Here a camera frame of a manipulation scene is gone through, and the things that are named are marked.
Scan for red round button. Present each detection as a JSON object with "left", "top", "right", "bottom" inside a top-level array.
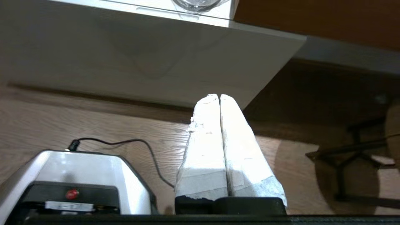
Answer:
[{"left": 65, "top": 188, "right": 80, "bottom": 200}]

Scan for white glossy low cabinet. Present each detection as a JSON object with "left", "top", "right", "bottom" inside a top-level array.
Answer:
[{"left": 53, "top": 0, "right": 239, "bottom": 21}]

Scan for white handwritten label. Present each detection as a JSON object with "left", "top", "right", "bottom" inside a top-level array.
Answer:
[{"left": 45, "top": 201, "right": 94, "bottom": 212}]

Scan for black base power cable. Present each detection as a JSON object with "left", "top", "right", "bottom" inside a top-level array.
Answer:
[{"left": 68, "top": 137, "right": 175, "bottom": 189}]

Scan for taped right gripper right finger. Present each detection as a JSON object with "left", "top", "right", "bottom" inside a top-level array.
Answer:
[{"left": 220, "top": 94, "right": 288, "bottom": 209}]

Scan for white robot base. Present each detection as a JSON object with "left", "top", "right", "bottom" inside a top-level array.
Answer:
[{"left": 0, "top": 149, "right": 158, "bottom": 216}]

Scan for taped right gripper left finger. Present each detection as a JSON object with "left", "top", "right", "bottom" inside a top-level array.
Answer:
[{"left": 173, "top": 94, "right": 228, "bottom": 215}]

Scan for black metal chair legs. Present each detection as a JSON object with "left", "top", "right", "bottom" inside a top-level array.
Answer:
[{"left": 305, "top": 117, "right": 400, "bottom": 209}]

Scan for white slipper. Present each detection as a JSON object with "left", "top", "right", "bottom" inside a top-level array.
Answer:
[{"left": 171, "top": 0, "right": 230, "bottom": 13}]

